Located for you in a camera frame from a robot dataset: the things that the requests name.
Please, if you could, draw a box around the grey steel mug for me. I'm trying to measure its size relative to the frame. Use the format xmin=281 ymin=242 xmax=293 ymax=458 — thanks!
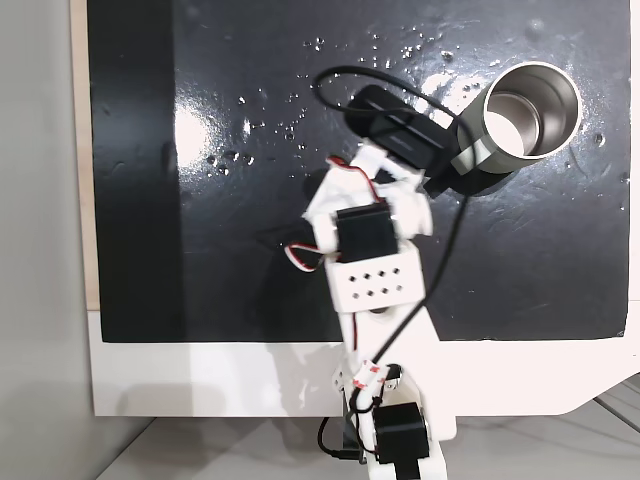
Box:
xmin=424 ymin=60 xmax=584 ymax=197

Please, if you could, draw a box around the black glossy mat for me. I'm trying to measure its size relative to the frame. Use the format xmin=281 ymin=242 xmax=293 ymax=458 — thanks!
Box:
xmin=85 ymin=0 xmax=630 ymax=345

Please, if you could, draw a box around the white tape red print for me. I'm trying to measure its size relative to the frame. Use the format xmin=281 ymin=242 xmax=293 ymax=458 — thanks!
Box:
xmin=351 ymin=358 xmax=382 ymax=392

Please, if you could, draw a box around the white board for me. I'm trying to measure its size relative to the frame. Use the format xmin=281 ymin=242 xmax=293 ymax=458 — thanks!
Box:
xmin=87 ymin=0 xmax=640 ymax=419

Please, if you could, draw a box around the light wooden board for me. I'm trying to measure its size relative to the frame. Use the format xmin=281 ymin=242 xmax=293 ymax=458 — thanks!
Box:
xmin=69 ymin=0 xmax=104 ymax=312

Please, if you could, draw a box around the black camera box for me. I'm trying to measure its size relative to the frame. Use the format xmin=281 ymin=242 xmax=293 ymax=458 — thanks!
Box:
xmin=343 ymin=83 xmax=461 ymax=176

